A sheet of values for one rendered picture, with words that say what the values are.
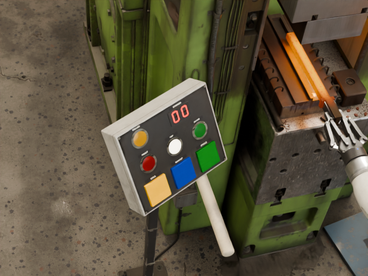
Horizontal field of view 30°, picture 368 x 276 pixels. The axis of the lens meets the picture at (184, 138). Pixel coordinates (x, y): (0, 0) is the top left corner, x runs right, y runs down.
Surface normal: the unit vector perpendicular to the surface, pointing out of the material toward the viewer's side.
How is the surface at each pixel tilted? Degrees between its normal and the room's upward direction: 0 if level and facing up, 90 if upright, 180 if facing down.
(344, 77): 0
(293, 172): 90
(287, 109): 90
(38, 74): 0
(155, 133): 60
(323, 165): 90
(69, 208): 0
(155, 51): 90
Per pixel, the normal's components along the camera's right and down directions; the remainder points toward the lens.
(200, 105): 0.60, 0.24
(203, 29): 0.28, 0.77
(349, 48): -0.96, 0.18
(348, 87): 0.07, -0.61
